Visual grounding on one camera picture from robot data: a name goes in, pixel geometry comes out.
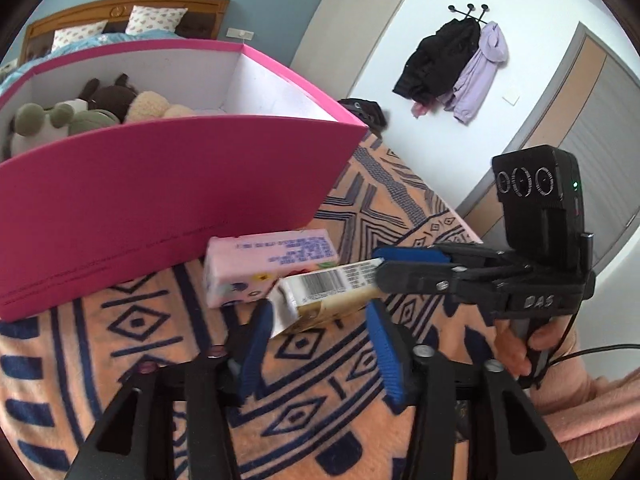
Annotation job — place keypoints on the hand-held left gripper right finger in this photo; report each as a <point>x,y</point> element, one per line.
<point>385,360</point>

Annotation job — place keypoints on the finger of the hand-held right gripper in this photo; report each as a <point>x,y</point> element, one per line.
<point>410,254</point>
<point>425,277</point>

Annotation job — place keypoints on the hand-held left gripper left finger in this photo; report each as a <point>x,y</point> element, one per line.
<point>255,355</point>

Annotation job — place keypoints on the cream tissue pack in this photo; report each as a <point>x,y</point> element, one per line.
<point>320,305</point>

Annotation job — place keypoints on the pink tissue pack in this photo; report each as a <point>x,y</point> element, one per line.
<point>240,270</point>

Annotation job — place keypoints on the pink cardboard box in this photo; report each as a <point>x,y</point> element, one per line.
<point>150,200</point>

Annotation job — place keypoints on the cream plush bear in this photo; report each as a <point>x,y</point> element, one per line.
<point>147,105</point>

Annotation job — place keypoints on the green plush toy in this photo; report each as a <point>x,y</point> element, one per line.
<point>90,120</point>

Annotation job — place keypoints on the dark brown teddy bear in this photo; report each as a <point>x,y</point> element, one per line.
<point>112,97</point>

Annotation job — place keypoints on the person's right forearm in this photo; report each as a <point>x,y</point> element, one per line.
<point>590,400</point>

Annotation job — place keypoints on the person's right hand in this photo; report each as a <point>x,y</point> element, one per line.
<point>510,347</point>

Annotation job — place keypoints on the orange patterned blanket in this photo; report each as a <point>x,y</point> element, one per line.
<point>325,385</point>

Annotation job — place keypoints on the grey framed door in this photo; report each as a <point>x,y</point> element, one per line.
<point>600,110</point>

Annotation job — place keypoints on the pink cloth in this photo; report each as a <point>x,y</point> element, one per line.
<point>421,109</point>

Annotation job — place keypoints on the purple hoodie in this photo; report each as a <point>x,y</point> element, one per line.
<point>482,70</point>

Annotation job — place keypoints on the black jacket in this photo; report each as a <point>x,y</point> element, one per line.
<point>435,60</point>

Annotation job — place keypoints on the white spotted pillow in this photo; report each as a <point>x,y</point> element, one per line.
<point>77,35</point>
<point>155,20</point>

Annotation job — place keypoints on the blue floral duvet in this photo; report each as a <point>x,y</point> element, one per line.
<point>100,39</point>

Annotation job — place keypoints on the wooden bed headboard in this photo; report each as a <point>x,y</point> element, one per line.
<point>100,7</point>

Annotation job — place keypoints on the white wall switch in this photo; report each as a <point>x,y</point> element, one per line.
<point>510,98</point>

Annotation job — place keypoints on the black wall coat rack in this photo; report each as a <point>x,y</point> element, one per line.
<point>470,9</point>

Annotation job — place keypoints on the white wall outlet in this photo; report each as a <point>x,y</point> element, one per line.
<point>240,34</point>

